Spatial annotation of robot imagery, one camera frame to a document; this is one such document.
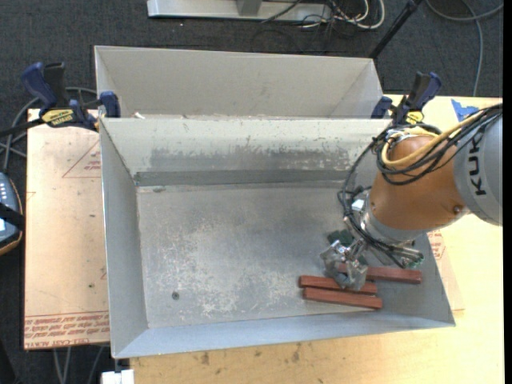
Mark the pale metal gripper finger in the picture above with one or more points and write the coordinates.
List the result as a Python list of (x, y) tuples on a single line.
[(330, 263), (359, 273)]

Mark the dark green flat block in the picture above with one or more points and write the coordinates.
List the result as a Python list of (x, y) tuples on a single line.
[(338, 237)]

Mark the red-brown flat block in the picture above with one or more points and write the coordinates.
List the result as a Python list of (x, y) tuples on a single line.
[(396, 274), (320, 282), (344, 298)]

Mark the grey metal bin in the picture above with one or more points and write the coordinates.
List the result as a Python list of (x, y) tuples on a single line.
[(240, 246)]

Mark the brown cardboard board, red print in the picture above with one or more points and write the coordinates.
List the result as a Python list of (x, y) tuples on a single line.
[(64, 230)]

